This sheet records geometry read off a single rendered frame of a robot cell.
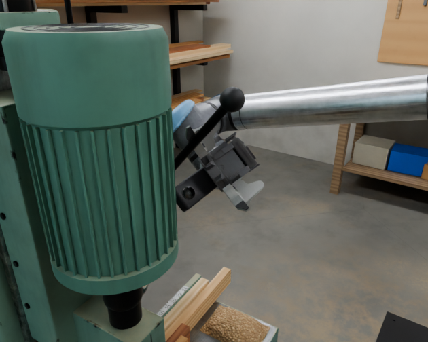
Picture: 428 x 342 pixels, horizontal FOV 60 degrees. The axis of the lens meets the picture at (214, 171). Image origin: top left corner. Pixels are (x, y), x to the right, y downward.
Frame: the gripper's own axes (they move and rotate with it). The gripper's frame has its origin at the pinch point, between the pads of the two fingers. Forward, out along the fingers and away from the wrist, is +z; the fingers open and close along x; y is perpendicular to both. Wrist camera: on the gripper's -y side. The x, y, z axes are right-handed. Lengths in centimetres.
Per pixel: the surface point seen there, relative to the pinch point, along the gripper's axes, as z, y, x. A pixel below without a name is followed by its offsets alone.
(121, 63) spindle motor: 19.2, -1.5, -13.2
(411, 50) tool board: -249, 195, 9
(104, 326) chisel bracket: -4.0, -27.9, 9.5
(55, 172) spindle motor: 15.2, -14.1, -9.4
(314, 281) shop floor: -171, 13, 85
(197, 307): -25.1, -19.3, 20.7
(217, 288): -31.6, -14.5, 21.6
